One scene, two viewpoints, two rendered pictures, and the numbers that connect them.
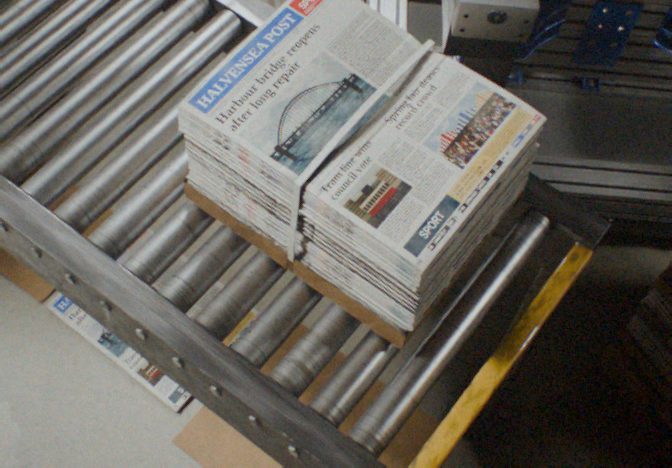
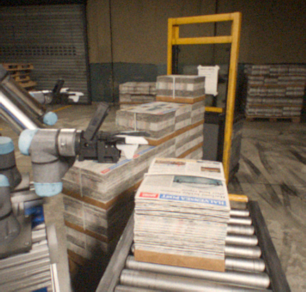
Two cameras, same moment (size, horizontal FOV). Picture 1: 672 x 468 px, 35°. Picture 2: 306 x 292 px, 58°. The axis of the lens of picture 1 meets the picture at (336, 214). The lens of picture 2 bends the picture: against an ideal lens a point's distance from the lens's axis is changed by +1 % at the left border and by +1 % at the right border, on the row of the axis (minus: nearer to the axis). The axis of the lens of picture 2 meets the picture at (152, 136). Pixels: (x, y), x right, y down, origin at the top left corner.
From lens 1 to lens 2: 1.60 m
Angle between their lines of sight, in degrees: 86
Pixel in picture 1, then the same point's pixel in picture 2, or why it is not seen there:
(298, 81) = (189, 188)
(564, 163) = not seen: outside the picture
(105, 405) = not seen: outside the picture
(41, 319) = not seen: outside the picture
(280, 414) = (261, 224)
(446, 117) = (171, 166)
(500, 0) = (52, 233)
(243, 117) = (216, 193)
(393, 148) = (192, 171)
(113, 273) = (275, 280)
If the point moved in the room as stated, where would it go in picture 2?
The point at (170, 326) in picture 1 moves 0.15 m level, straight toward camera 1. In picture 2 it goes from (271, 255) to (293, 239)
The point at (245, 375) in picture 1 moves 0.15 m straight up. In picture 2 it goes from (261, 233) to (265, 197)
